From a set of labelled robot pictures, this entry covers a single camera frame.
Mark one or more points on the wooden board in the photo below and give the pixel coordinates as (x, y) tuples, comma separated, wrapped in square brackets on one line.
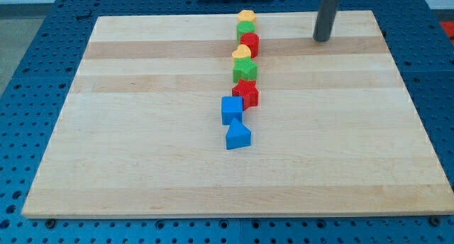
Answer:
[(140, 135)]

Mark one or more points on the yellow pentagon block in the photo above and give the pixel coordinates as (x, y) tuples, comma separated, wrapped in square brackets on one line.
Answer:
[(246, 15)]

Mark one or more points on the yellow heart block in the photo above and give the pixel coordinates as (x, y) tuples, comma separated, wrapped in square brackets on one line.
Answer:
[(242, 51)]

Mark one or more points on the grey cylindrical robot arm rod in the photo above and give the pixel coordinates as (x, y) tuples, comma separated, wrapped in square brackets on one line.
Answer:
[(325, 20)]

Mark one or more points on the green cylinder block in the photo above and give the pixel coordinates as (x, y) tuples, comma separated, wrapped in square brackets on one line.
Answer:
[(244, 27)]

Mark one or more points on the red cylinder block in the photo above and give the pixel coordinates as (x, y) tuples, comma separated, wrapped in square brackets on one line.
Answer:
[(252, 41)]

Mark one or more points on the red object at right edge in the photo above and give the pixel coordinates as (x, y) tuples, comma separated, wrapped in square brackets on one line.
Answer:
[(448, 27)]

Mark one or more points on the blue cube block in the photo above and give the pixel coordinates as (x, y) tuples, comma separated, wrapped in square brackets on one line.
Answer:
[(231, 108)]

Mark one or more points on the red star block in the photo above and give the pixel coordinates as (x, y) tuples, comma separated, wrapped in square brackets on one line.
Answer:
[(248, 91)]

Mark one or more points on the blue triangle block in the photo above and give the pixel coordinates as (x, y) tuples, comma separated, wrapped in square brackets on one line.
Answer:
[(238, 135)]

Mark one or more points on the green star block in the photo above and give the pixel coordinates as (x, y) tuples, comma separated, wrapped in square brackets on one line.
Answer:
[(245, 69)]

